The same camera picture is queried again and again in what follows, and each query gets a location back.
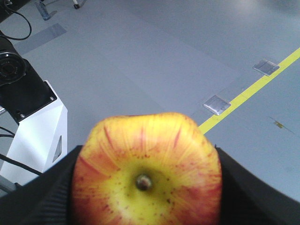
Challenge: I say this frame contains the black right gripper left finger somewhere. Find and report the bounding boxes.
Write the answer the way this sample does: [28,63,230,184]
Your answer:
[0,146,81,225]

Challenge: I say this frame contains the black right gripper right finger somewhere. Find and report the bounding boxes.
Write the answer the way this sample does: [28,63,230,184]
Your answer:
[216,147,300,225]

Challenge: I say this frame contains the red yellow apple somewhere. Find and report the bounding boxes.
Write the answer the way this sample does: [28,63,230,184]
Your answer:
[70,112,222,225]

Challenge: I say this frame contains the black robot arm joint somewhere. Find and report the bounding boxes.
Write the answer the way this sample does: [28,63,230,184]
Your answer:
[0,37,57,123]

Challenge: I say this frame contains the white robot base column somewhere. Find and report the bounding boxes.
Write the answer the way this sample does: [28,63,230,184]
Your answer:
[0,80,68,186]

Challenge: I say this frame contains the silver floor socket near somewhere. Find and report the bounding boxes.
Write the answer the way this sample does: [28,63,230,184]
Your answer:
[203,95,231,116]

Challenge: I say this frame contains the silver floor socket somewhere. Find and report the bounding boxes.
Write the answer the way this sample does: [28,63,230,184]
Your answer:
[203,95,231,116]
[253,59,280,76]

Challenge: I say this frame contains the silver floor socket far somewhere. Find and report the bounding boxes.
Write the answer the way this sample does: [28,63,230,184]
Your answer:
[253,59,280,76]

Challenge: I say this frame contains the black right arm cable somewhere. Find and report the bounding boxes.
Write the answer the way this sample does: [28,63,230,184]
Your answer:
[0,2,32,41]

